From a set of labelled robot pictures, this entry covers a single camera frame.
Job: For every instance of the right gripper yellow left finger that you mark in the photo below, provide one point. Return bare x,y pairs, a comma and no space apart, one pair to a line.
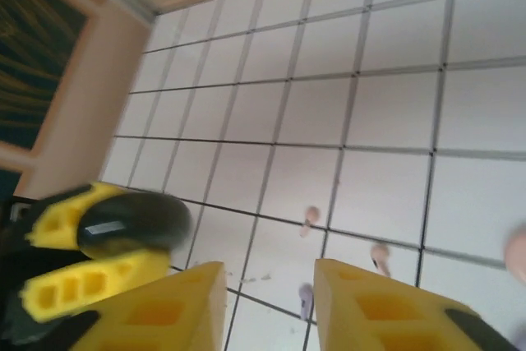
185,314

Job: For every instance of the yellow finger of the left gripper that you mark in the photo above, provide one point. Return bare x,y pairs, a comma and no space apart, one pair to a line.
53,225
82,285

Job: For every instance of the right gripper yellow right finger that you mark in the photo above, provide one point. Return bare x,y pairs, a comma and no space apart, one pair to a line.
390,314

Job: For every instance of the purple earbud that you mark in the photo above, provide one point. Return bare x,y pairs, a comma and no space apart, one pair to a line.
306,295

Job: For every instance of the black earbud charging case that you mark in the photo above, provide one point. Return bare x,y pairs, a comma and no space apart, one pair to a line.
144,219

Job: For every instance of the pink earbud charging case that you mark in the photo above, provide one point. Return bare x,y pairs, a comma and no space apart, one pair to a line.
518,252

